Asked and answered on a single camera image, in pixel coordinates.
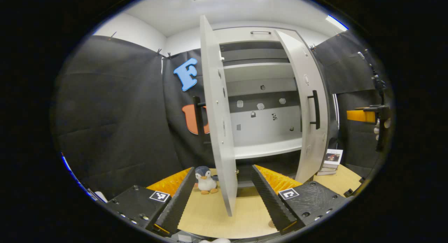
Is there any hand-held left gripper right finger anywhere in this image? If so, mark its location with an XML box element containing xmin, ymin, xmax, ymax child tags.
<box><xmin>250</xmin><ymin>165</ymin><xmax>348</xmax><ymax>236</ymax></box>

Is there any white cabinet drawer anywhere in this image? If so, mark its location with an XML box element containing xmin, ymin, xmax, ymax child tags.
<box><xmin>214</xmin><ymin>27</ymin><xmax>280</xmax><ymax>45</ymax></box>

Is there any black articulated stand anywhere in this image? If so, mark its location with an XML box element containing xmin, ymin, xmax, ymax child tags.
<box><xmin>357</xmin><ymin>51</ymin><xmax>387</xmax><ymax>106</ymax></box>

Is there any small stack of books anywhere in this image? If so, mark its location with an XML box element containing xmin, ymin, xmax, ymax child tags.
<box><xmin>316</xmin><ymin>149</ymin><xmax>344</xmax><ymax>176</ymax></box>

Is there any small ceiling light panel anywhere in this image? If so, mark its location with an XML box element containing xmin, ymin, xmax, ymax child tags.
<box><xmin>325</xmin><ymin>15</ymin><xmax>349</xmax><ymax>31</ymax></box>

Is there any black backdrop cloth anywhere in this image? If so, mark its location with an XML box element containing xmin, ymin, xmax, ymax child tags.
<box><xmin>311</xmin><ymin>30</ymin><xmax>394</xmax><ymax>179</ymax></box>
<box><xmin>52</xmin><ymin>35</ymin><xmax>219</xmax><ymax>201</ymax></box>

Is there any white grey cabinet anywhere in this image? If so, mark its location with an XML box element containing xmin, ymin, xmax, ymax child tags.
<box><xmin>213</xmin><ymin>26</ymin><xmax>333</xmax><ymax>188</ymax></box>

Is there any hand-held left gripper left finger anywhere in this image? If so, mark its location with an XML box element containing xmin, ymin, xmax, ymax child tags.
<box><xmin>104</xmin><ymin>167</ymin><xmax>197</xmax><ymax>236</ymax></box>

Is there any white cabinet door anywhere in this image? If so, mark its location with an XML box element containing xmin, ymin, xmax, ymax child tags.
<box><xmin>199</xmin><ymin>15</ymin><xmax>238</xmax><ymax>217</ymax></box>
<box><xmin>274</xmin><ymin>30</ymin><xmax>329</xmax><ymax>184</ymax></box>

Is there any penguin plush toy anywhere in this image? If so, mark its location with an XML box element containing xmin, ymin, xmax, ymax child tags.
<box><xmin>194</xmin><ymin>166</ymin><xmax>220</xmax><ymax>195</ymax></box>

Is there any black door handle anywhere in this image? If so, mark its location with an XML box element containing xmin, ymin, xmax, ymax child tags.
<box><xmin>307</xmin><ymin>90</ymin><xmax>321</xmax><ymax>130</ymax></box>
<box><xmin>193</xmin><ymin>95</ymin><xmax>207</xmax><ymax>144</ymax></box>

